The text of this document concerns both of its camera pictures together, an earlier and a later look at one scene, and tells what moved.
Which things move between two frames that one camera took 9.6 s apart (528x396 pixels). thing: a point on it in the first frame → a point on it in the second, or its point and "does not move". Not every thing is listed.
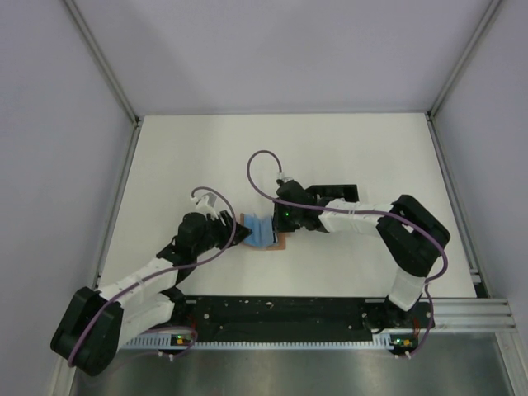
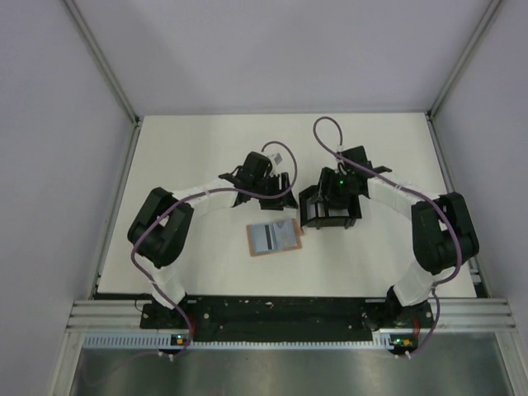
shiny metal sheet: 443,365 does not move
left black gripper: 224,229 → 286,200
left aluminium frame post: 106,70 does not move
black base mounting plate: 299,317 does not move
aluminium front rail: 483,314 does not move
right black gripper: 278,225 → 327,179
